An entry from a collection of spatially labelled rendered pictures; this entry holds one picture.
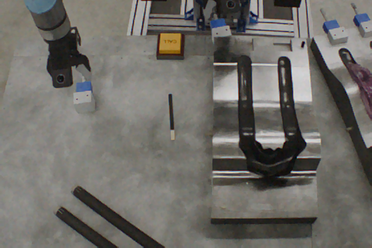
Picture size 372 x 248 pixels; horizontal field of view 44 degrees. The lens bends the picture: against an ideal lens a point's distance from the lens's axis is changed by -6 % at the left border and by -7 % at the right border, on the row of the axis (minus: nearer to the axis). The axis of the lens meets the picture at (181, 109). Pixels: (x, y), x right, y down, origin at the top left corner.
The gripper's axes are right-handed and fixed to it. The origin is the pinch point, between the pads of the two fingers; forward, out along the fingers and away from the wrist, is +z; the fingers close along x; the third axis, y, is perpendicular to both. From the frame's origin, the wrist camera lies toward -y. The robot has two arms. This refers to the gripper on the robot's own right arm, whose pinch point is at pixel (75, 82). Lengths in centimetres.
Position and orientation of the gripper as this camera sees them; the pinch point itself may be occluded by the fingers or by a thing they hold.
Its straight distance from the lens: 126.7
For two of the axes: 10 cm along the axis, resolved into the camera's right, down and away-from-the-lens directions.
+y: -1.1, -8.7, 4.7
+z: 0.5, 4.7, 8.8
